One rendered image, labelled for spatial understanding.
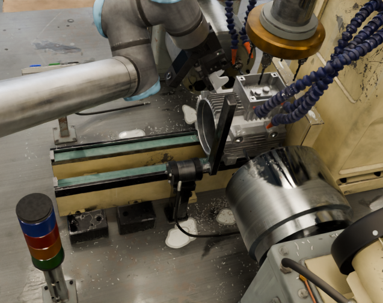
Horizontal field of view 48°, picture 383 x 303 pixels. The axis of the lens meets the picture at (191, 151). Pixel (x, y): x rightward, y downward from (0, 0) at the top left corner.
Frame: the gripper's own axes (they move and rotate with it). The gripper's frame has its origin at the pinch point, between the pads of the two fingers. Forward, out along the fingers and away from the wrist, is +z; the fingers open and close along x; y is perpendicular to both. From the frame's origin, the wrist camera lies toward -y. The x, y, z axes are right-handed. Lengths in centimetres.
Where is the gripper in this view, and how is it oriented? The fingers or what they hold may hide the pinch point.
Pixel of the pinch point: (211, 91)
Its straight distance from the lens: 116.3
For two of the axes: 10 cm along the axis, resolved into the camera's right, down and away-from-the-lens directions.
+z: 3.7, 4.8, 8.0
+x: -2.8, -7.6, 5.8
